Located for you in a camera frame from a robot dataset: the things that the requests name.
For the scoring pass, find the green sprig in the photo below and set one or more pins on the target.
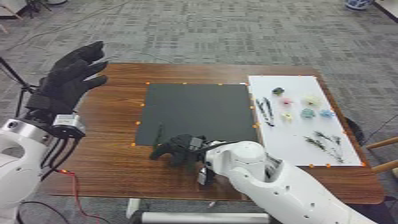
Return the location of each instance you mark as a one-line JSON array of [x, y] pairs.
[[268, 111], [320, 146], [327, 137], [259, 108]]

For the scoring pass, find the teal flower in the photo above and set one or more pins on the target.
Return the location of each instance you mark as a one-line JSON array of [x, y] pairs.
[[307, 113]]

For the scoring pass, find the wooden chair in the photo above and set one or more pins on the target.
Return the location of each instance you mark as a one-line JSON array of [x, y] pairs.
[[384, 156]]

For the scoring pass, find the blue flower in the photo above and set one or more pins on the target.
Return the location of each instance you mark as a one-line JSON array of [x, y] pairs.
[[327, 113]]

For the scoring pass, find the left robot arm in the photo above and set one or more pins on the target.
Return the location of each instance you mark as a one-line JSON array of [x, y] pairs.
[[14, 156]]

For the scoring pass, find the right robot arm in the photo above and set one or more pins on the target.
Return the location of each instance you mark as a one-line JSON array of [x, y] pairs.
[[277, 186]]

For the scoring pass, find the yellow flower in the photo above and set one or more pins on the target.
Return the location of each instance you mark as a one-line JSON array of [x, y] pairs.
[[286, 116]]

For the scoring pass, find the pink flower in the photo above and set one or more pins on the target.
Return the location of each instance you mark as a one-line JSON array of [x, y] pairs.
[[286, 101]]

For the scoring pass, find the dark mat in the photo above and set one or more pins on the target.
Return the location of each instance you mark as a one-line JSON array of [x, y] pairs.
[[197, 110]]

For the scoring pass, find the white flower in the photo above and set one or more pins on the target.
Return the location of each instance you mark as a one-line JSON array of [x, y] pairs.
[[311, 100]]

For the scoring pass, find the dark green flower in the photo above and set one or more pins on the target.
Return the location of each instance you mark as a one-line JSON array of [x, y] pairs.
[[277, 90]]

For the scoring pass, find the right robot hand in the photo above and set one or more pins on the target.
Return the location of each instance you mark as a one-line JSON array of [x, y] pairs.
[[178, 148]]

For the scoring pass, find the black tripod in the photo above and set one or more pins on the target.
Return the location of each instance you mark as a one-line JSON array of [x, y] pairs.
[[14, 78]]

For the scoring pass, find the white sheet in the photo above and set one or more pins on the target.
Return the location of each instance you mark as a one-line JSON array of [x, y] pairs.
[[298, 133]]

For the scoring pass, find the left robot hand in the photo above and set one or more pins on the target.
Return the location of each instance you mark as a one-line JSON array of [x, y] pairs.
[[66, 81]]

